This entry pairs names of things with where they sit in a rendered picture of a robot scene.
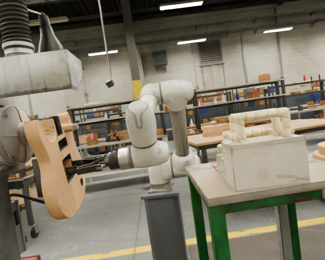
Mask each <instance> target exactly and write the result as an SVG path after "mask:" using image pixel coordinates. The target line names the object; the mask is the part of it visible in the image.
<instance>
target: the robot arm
mask: <svg viewBox="0 0 325 260"><path fill-rule="evenodd" d="M193 96H194V92H193V87H192V83H191V82H189V81H187V80H181V79H176V80H168V81H165V82H161V83H154V84H146V85H145V86H144V87H143V88H142V89H141V92H140V97H139V100H136V101H133V102H131V103H130V104H129V105H128V107H127V109H126V114H125V120H126V126H127V131H128V134H129V137H130V139H131V142H132V147H126V148H120V149H118V151H112V152H108V156H107V155H106V154H104V155H99V156H91V157H85V158H84V159H80V160H74V161H71V163H72V167H66V168H65V170H66V173H67V175H70V174H76V173H77V175H81V174H86V173H91V172H95V171H102V170H103V168H105V167H108V166H109V167H110V169H111V170H114V169H119V168H121V170H124V169H130V168H148V174H149V179H150V185H148V186H144V190H149V191H148V194H152V193H159V192H171V191H173V190H172V186H173V183H171V182H170V179H171V178H173V177H186V176H188V175H187V172H186V171H185V166H191V165H198V164H201V160H200V158H199V157H198V156H197V155H196V154H193V152H192V150H190V149H189V143H188V134H187V122H186V112H185V108H186V106H187V102H188V101H190V100H191V99H192V98H193ZM160 104H166V106H167V108H168V109H169V111H170V118H171V125H172V132H173V139H174V146H175V152H174V153H173V157H169V156H170V151H169V147H168V144H167V143H166V142H163V141H160V140H159V141H157V137H156V133H157V132H156V128H157V125H156V118H155V115H154V110H155V107H156V105H160Z"/></svg>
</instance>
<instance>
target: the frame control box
mask: <svg viewBox="0 0 325 260"><path fill-rule="evenodd" d="M31 161H32V167H33V171H34V176H35V182H36V188H37V194H38V197H43V194H42V188H41V174H40V168H39V164H38V161H37V158H35V159H32V160H31ZM12 196H15V197H20V198H25V199H28V200H32V201H35V202H38V203H42V204H45V202H44V201H43V200H39V199H36V198H33V197H30V196H26V195H23V194H19V193H11V194H10V197H12Z"/></svg>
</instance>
